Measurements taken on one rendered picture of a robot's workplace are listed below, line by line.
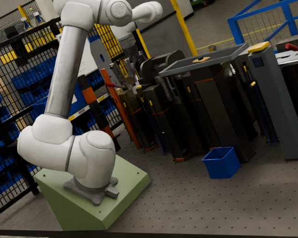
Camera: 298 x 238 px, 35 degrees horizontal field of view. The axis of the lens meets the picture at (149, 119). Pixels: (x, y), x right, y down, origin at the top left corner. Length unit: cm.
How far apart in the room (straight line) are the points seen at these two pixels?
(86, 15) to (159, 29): 374
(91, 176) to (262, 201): 68
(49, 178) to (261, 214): 92
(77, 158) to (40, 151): 15
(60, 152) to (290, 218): 90
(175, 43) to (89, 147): 411
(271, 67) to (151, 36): 387
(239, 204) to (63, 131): 74
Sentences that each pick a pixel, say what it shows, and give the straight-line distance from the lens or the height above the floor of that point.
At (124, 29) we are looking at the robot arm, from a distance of 253.
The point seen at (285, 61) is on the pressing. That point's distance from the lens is 202.
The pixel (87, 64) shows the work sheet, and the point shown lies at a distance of 307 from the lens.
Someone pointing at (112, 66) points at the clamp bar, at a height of 120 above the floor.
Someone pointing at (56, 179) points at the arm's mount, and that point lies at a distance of 206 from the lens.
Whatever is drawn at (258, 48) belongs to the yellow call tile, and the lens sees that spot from 171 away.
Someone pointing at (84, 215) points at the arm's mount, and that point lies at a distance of 198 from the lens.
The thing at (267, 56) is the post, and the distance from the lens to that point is 172.
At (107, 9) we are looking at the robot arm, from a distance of 194.
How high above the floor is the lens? 152
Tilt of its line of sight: 15 degrees down
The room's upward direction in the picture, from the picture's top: 24 degrees counter-clockwise
